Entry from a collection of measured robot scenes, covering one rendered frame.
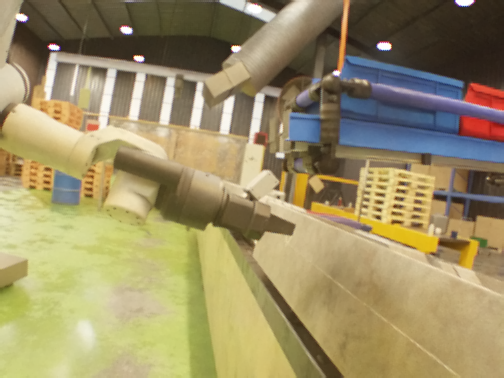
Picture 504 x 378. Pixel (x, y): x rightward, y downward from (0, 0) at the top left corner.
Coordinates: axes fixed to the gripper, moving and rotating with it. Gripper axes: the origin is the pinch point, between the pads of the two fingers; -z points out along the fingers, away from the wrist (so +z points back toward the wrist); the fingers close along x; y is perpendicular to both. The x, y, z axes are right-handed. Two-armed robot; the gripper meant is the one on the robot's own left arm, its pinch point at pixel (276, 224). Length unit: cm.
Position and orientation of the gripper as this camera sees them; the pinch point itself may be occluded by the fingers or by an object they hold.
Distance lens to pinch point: 53.1
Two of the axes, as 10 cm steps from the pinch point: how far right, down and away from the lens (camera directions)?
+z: -9.3, -3.1, -2.0
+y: 3.1, -9.5, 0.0
